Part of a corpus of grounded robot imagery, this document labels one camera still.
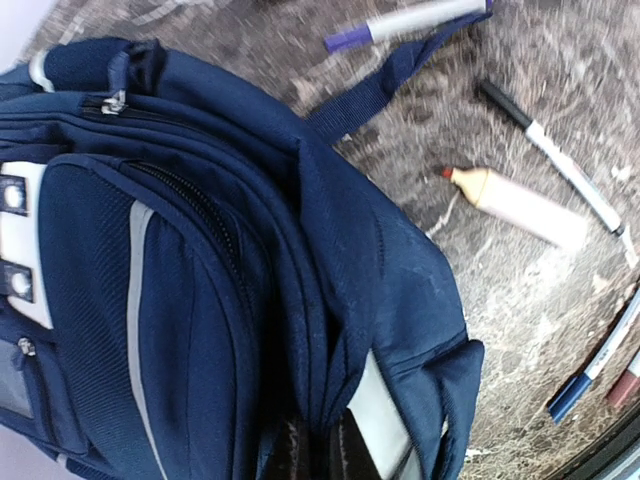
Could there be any navy blue student backpack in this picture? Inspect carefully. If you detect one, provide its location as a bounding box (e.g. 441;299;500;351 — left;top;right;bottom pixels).
1;14;484;479

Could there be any purple capped white marker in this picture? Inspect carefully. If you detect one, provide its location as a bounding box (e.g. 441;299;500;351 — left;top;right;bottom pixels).
324;0;493;54

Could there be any black capped white marker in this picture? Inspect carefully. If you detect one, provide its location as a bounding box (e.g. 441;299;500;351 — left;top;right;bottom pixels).
478;79;639;268

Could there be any blue capped white marker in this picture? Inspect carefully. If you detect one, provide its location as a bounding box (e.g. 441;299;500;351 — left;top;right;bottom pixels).
547;290;639;424

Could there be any red capped white marker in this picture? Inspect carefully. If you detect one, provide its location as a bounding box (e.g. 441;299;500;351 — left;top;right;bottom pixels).
606;351;640;408

